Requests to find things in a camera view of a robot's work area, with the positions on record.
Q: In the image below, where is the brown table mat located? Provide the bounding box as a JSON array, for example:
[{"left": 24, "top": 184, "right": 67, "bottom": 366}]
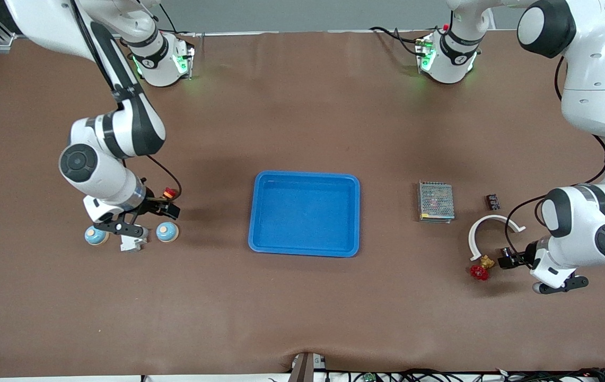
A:
[{"left": 0, "top": 29, "right": 605, "bottom": 378}]

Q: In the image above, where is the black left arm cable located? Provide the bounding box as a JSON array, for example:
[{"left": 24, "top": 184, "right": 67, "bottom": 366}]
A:
[{"left": 504, "top": 53, "right": 605, "bottom": 258}]

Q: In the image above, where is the brass valve red handle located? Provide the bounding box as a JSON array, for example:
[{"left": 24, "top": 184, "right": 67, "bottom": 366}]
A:
[{"left": 469, "top": 254, "right": 496, "bottom": 282}]

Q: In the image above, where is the white curved plastic clamp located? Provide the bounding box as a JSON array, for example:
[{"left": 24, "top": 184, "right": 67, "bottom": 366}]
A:
[{"left": 467, "top": 214, "right": 527, "bottom": 262}]

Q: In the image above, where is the black base power cable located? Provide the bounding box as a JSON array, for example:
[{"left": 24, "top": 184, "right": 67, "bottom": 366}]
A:
[
  {"left": 160, "top": 4, "right": 198, "bottom": 37},
  {"left": 369, "top": 25, "right": 426, "bottom": 57}
]

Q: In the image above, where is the tangled black cable bundle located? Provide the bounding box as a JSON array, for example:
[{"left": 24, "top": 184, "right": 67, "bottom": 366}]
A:
[{"left": 328, "top": 367, "right": 605, "bottom": 382}]

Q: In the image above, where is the blue round knob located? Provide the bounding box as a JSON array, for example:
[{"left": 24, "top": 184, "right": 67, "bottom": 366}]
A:
[
  {"left": 84, "top": 225, "right": 110, "bottom": 247},
  {"left": 155, "top": 221, "right": 180, "bottom": 244}
]

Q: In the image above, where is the metal mesh power supply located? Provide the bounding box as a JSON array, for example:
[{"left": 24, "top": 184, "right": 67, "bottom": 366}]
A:
[{"left": 417, "top": 180, "right": 456, "bottom": 224}]

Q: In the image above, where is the blue plastic tray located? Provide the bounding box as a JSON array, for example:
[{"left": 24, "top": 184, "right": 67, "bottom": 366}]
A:
[{"left": 248, "top": 170, "right": 361, "bottom": 258}]

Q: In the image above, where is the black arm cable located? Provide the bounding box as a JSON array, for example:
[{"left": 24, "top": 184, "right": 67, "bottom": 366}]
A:
[
  {"left": 504, "top": 53, "right": 605, "bottom": 258},
  {"left": 69, "top": 0, "right": 182, "bottom": 201}
]

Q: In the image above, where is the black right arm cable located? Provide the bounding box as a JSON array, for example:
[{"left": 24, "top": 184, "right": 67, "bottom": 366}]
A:
[{"left": 69, "top": 0, "right": 182, "bottom": 201}]

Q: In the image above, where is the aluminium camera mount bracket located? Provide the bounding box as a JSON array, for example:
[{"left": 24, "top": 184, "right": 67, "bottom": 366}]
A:
[{"left": 287, "top": 351, "right": 328, "bottom": 382}]

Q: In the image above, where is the white circuit breaker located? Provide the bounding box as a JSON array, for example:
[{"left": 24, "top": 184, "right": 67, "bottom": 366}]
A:
[{"left": 120, "top": 234, "right": 148, "bottom": 253}]

